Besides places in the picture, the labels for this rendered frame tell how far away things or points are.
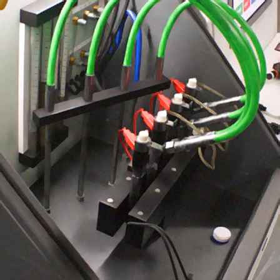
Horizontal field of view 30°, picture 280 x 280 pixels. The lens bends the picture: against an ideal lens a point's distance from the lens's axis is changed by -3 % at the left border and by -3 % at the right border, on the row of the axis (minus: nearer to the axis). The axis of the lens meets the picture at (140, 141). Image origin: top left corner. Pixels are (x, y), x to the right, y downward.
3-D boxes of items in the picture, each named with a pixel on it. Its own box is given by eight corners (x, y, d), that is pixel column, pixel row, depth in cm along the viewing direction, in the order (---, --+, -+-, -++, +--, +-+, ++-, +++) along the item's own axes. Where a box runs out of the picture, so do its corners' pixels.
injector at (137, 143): (142, 234, 107) (157, 149, 95) (120, 224, 108) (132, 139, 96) (148, 225, 109) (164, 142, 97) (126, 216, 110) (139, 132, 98)
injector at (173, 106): (174, 190, 119) (191, 109, 107) (154, 181, 121) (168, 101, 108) (179, 183, 121) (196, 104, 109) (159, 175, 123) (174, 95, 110)
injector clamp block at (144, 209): (136, 272, 108) (145, 220, 99) (93, 253, 111) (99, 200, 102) (197, 183, 134) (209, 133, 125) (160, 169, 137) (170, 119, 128)
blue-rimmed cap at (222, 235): (226, 245, 118) (227, 241, 117) (209, 239, 119) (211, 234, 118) (232, 235, 121) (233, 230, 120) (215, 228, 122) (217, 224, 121)
